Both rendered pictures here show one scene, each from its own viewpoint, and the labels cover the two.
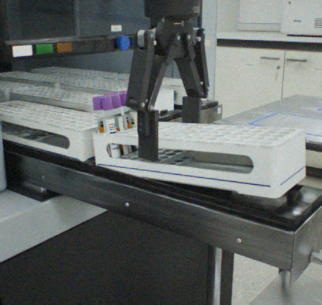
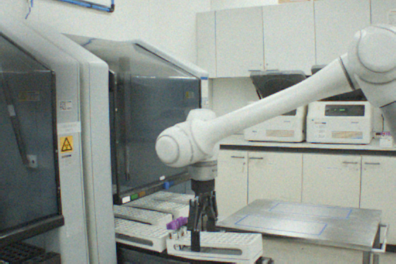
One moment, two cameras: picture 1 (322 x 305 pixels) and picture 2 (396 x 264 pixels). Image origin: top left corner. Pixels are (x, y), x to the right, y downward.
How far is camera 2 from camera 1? 0.66 m
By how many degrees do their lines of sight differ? 16
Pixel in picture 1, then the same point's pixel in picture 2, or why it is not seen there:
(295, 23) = (253, 133)
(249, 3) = (219, 113)
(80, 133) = (159, 239)
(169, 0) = (204, 186)
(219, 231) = not seen: outside the picture
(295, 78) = (256, 170)
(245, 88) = (221, 178)
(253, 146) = (242, 245)
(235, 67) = not seen: hidden behind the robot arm
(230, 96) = not seen: hidden behind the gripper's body
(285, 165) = (254, 250)
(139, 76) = (192, 218)
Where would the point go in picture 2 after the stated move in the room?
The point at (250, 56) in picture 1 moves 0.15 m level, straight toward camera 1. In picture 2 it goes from (223, 156) to (224, 158)
